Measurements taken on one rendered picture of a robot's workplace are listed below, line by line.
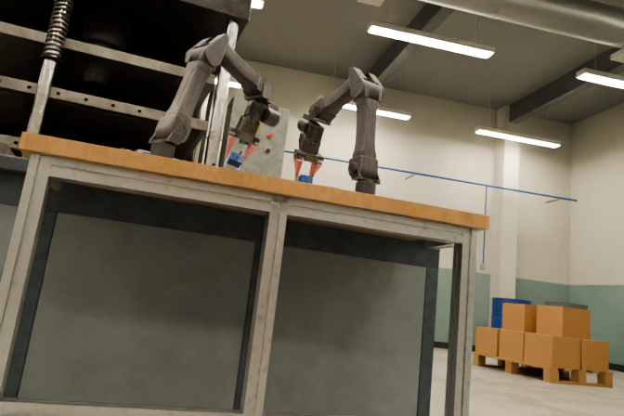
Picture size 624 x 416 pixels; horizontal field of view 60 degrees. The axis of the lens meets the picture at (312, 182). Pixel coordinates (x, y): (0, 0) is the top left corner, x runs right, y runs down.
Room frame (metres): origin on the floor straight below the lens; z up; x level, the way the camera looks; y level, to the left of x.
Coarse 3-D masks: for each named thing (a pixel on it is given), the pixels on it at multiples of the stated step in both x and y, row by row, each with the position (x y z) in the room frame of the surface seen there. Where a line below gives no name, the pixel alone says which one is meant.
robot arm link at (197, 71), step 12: (204, 48) 1.44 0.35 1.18; (192, 60) 1.48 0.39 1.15; (204, 60) 1.45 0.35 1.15; (192, 72) 1.44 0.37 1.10; (204, 72) 1.46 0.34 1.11; (180, 84) 1.45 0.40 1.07; (192, 84) 1.44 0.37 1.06; (180, 96) 1.43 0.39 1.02; (192, 96) 1.44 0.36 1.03; (180, 108) 1.41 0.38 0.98; (192, 108) 1.45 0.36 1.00; (168, 120) 1.41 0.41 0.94; (180, 120) 1.41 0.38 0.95; (156, 132) 1.43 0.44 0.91; (168, 132) 1.40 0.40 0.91
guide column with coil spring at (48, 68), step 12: (60, 0) 2.18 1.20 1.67; (60, 24) 2.19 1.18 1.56; (48, 60) 2.18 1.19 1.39; (48, 72) 2.19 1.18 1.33; (48, 84) 2.20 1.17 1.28; (36, 96) 2.18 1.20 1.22; (48, 96) 2.21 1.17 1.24; (36, 108) 2.18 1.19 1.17; (36, 120) 2.19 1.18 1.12; (36, 132) 2.19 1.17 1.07; (24, 156) 2.18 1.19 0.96
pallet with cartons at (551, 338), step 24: (504, 312) 6.40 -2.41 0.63; (528, 312) 6.09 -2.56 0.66; (552, 312) 5.75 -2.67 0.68; (576, 312) 5.67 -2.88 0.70; (480, 336) 6.48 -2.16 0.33; (504, 336) 6.09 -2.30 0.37; (528, 336) 5.74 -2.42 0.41; (552, 336) 5.44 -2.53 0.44; (576, 336) 5.67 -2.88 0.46; (480, 360) 6.47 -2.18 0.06; (504, 360) 6.59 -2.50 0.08; (528, 360) 5.73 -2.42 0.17; (552, 360) 5.44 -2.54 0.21; (576, 360) 5.55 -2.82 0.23; (600, 360) 5.65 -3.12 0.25; (576, 384) 5.53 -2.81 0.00; (600, 384) 5.64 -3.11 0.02
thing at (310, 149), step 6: (306, 138) 1.86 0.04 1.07; (306, 144) 1.86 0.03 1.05; (312, 144) 1.86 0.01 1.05; (318, 144) 1.87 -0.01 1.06; (294, 150) 1.90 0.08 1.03; (300, 150) 1.89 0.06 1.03; (306, 150) 1.87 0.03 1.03; (312, 150) 1.87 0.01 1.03; (312, 156) 1.87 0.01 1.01; (318, 156) 1.89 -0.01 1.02
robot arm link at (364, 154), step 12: (372, 84) 1.60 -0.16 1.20; (360, 96) 1.59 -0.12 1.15; (372, 96) 1.60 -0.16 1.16; (360, 108) 1.60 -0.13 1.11; (372, 108) 1.60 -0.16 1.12; (360, 120) 1.60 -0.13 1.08; (372, 120) 1.59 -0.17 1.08; (360, 132) 1.60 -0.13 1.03; (372, 132) 1.59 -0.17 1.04; (360, 144) 1.59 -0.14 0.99; (372, 144) 1.59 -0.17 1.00; (360, 156) 1.57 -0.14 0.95; (372, 156) 1.59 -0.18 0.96; (360, 168) 1.56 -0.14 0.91; (372, 168) 1.59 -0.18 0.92
